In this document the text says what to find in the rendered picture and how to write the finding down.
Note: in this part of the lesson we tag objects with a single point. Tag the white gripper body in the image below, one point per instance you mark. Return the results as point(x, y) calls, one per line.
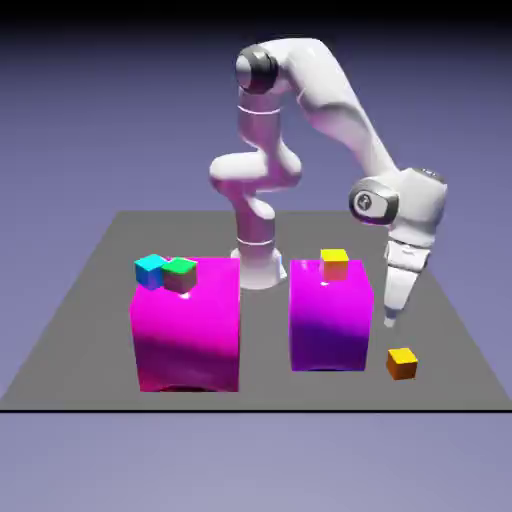
point(400, 286)

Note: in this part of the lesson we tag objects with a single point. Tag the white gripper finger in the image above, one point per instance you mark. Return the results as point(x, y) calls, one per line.
point(389, 321)

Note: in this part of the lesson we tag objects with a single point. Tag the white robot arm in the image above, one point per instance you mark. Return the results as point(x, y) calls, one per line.
point(340, 104)

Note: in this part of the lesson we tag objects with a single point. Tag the small orange cube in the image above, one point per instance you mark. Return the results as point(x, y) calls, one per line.
point(401, 363)

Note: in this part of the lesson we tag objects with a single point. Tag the small yellow cube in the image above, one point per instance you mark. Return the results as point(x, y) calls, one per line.
point(335, 264)

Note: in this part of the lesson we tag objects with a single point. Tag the small green cube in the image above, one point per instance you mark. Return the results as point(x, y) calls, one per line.
point(180, 275)

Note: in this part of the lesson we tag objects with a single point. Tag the small cyan cube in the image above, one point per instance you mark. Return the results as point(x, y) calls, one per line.
point(147, 272)

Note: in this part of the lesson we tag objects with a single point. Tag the large purple box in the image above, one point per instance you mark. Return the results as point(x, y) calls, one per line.
point(330, 320)

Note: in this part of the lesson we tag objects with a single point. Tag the large magenta box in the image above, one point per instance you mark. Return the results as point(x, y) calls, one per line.
point(186, 332)

